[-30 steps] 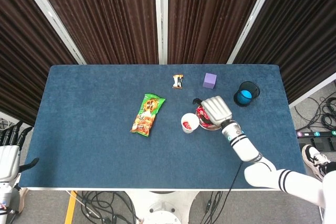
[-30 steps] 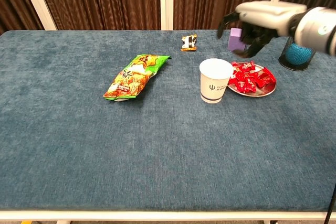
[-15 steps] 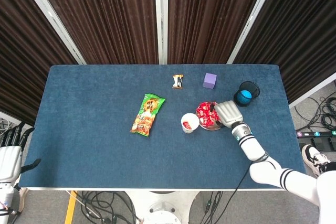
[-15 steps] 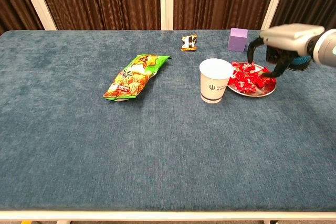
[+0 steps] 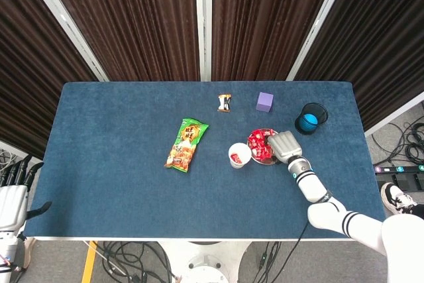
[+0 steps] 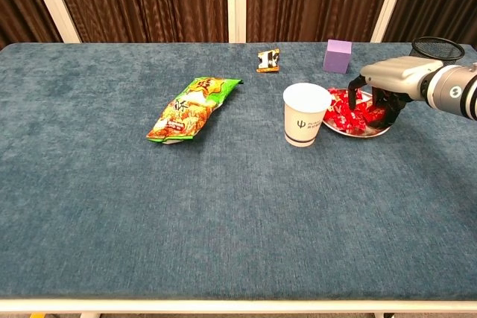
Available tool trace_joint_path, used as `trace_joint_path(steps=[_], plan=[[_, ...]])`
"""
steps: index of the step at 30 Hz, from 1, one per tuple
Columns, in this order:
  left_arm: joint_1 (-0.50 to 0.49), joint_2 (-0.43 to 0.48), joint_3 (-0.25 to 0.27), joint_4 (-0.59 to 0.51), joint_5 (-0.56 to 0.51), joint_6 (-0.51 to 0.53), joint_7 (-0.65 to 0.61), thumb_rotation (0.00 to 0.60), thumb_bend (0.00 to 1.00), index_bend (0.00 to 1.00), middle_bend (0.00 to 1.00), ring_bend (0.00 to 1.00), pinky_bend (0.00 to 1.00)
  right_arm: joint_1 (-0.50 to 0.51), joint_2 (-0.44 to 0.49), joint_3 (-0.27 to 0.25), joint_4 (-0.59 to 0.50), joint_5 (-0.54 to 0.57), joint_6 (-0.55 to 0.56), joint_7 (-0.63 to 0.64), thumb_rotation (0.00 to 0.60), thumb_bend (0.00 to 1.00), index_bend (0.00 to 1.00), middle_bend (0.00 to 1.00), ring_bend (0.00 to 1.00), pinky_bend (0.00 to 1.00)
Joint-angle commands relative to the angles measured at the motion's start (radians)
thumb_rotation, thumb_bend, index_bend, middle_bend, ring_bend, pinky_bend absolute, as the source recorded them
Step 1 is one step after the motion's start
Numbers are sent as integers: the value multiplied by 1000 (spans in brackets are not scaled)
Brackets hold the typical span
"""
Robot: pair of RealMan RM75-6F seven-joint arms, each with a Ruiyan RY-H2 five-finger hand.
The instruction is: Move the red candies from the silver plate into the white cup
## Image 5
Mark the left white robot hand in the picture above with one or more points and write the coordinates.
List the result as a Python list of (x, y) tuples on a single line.
[(13, 203)]

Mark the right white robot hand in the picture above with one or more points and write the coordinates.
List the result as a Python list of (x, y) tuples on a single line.
[(285, 145)]

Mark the small red object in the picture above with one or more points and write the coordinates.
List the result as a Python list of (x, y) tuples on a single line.
[(258, 144)]

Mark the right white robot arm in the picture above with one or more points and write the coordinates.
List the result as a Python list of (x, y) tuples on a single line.
[(314, 187)]

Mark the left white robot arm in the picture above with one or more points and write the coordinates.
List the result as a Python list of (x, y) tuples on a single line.
[(8, 253)]

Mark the white paper cup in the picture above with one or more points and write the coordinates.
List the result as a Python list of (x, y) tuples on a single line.
[(232, 148)]

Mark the black mesh pen holder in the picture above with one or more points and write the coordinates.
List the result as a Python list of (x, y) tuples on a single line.
[(299, 125)]

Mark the round metal plate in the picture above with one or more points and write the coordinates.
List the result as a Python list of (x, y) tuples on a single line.
[(261, 161)]

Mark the blue ball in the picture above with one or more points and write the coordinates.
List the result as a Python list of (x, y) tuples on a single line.
[(310, 121)]

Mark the beige shoe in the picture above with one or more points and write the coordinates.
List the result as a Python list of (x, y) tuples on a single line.
[(30, 246)]

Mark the purple cube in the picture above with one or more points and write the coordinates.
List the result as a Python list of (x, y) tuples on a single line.
[(264, 100)]

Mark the grey trouser leg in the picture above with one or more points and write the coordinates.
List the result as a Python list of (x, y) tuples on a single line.
[(20, 256)]

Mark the small brown snack wrapper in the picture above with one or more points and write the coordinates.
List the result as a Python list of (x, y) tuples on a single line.
[(224, 103)]

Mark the yellow floor tape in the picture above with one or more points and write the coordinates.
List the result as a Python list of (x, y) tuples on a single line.
[(89, 263)]

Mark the green snack bag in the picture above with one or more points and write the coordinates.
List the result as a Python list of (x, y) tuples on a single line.
[(185, 145)]

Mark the blue felt table cover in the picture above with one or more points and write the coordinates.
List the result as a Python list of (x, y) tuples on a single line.
[(116, 163)]

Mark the white and black sneaker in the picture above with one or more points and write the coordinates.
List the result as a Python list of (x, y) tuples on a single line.
[(395, 198)]

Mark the black foot pedal box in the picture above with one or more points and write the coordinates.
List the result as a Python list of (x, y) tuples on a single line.
[(404, 182)]

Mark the brown pleated curtain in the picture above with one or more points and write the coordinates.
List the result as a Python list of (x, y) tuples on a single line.
[(30, 64), (132, 21), (381, 47), (265, 21)]

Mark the black trouser leg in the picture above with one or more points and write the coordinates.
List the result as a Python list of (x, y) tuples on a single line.
[(419, 211)]

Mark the white partition rail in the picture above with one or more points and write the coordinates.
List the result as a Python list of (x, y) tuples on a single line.
[(394, 117)]

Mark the white partition post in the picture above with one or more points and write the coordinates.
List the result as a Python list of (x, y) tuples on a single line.
[(203, 21), (321, 21), (66, 21)]

